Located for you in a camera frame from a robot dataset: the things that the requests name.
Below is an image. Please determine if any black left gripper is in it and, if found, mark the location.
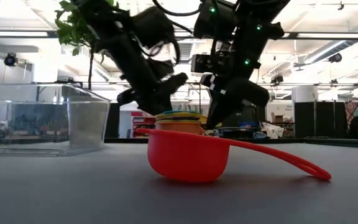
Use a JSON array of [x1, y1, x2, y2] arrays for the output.
[[116, 60, 175, 117]]

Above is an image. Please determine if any orange measuring cup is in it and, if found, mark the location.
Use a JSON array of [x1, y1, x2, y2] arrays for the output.
[[154, 120, 206, 136]]

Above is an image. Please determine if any red shelf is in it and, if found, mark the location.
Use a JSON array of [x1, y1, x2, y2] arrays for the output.
[[131, 111, 156, 139]]

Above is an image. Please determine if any black camera cable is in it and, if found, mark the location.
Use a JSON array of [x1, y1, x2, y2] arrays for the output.
[[152, 0, 204, 17]]

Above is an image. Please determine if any red measuring cup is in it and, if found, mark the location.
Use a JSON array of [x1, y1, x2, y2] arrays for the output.
[[135, 127, 333, 184]]

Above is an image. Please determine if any black ceiling spotlight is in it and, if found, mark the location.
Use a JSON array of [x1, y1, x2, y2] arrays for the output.
[[327, 52, 344, 64], [4, 52, 19, 68], [270, 73, 285, 85]]

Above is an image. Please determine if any patterned hanging cloth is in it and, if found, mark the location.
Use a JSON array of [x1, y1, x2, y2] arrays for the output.
[[344, 98, 358, 131]]

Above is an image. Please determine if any green leafy plant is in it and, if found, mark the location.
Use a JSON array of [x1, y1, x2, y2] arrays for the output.
[[54, 0, 121, 91]]

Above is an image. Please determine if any blue-grey table mat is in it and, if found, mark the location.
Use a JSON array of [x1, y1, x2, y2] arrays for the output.
[[0, 141, 358, 224]]

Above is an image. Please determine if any black table frame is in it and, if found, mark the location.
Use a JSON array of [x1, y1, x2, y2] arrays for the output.
[[0, 136, 358, 149]]

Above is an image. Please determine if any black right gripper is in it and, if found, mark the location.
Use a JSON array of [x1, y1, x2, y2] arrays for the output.
[[198, 73, 272, 129]]

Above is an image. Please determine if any white plant pot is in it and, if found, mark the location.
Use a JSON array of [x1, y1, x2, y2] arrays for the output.
[[68, 98, 110, 150]]

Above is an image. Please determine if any white column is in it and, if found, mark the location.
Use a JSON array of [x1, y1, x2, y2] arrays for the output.
[[291, 84, 319, 104]]

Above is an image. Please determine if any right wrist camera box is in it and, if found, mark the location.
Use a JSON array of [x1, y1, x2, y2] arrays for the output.
[[190, 52, 230, 76]]

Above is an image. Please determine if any black partition panel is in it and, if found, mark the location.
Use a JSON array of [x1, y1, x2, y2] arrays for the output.
[[293, 100, 351, 140]]

